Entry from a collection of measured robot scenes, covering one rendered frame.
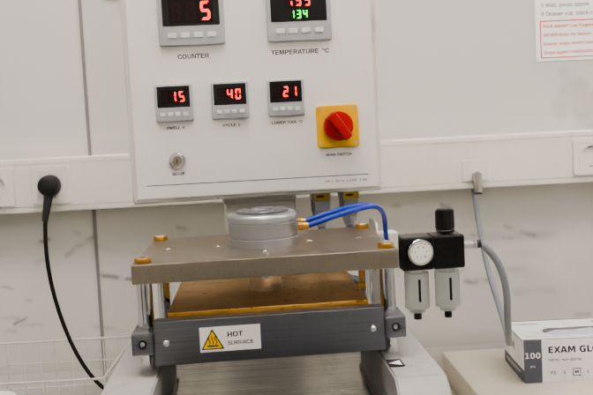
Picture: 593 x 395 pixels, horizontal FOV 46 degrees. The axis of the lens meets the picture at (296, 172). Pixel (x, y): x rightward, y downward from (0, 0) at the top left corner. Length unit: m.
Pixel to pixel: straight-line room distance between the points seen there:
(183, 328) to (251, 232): 0.13
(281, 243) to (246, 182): 0.18
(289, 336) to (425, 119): 0.75
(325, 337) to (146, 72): 0.42
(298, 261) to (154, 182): 0.28
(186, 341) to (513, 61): 0.93
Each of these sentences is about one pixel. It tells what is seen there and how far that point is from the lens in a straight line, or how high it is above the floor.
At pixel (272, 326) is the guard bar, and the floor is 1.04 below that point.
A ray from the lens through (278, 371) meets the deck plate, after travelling 0.94.
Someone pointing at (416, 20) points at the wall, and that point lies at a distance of 1.40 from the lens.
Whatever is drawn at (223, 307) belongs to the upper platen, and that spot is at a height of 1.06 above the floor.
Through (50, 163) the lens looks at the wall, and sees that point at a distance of 1.35.
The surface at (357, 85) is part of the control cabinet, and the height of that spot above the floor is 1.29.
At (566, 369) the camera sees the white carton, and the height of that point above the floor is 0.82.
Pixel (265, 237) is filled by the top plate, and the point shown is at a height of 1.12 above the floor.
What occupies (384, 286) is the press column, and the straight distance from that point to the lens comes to 0.74.
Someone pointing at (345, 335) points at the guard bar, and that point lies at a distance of 0.73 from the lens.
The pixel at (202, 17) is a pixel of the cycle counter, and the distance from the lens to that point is 0.93.
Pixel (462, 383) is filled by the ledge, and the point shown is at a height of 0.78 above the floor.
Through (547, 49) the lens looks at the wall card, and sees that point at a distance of 1.46.
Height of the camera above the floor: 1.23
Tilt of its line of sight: 3 degrees down
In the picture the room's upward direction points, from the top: 3 degrees counter-clockwise
